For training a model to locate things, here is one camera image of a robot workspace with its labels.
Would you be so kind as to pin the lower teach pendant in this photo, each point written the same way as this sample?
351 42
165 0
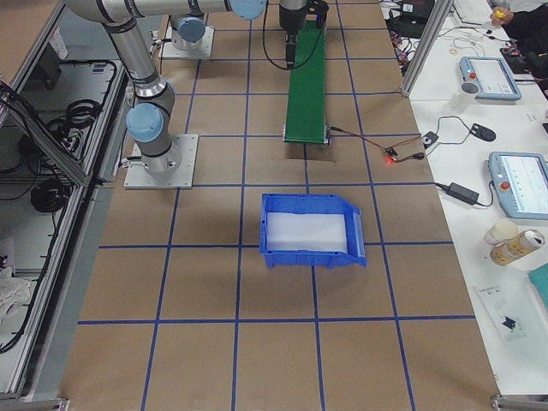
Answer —
520 183

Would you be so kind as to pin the aluminium frame post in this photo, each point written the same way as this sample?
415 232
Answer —
437 18

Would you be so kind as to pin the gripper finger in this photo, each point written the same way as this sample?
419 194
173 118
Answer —
290 49

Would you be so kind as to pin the green conveyor belt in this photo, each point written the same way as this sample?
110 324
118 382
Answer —
305 119

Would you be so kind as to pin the black power adapter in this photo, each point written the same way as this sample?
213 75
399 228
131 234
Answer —
463 194

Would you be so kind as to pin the black computer mouse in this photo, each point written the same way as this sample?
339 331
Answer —
483 133

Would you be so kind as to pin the small speed controller board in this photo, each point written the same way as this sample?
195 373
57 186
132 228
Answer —
390 155

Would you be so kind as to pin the upper teach pendant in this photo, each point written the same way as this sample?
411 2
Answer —
493 77

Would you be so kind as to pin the blue plastic bin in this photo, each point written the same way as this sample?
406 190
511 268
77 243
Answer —
314 203

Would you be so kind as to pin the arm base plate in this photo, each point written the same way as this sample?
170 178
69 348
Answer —
176 48
175 169

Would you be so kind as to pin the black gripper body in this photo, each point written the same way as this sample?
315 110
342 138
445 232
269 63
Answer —
290 20

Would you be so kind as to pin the yellow drink can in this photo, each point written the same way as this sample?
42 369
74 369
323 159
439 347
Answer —
517 247

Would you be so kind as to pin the teach pendant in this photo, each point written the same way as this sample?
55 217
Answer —
493 77
520 183

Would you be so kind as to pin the white foam bin liner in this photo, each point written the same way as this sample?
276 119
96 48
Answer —
310 232

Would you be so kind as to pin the white plastic cup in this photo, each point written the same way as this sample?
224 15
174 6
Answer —
464 96

